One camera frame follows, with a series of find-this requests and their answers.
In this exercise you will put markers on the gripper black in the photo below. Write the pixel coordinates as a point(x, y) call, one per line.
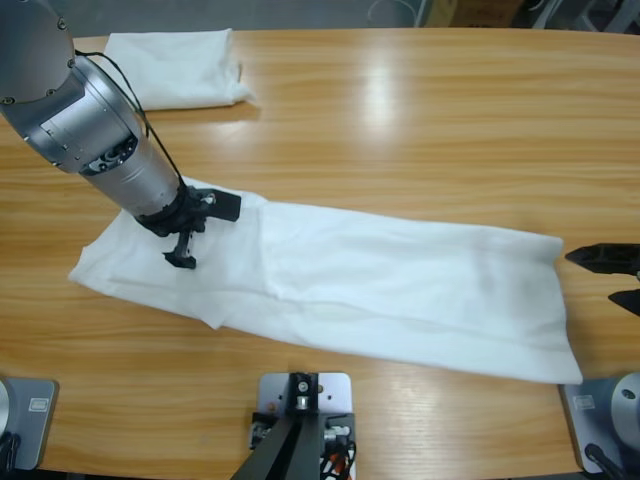
point(180, 215)

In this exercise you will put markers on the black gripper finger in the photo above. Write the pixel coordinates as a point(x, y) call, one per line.
point(630, 301)
point(610, 258)

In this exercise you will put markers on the white t-shirt with small logo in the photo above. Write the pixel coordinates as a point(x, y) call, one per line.
point(375, 280)

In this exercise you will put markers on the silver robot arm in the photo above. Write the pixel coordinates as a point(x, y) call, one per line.
point(100, 130)

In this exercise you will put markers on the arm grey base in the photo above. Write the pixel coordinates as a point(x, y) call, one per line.
point(600, 425)
point(30, 420)

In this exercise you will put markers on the folded white t-shirt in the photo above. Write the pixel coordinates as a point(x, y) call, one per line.
point(175, 70)

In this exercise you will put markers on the brown cardboard box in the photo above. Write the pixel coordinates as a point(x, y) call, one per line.
point(482, 12)

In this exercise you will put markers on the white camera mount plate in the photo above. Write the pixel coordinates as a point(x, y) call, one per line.
point(335, 390)

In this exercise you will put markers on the dark camera post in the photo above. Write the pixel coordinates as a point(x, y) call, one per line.
point(285, 450)

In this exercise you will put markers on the black post clamp bracket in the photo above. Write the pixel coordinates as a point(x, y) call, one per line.
point(345, 420)

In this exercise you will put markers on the grey metal frame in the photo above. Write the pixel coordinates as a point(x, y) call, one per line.
point(615, 15)

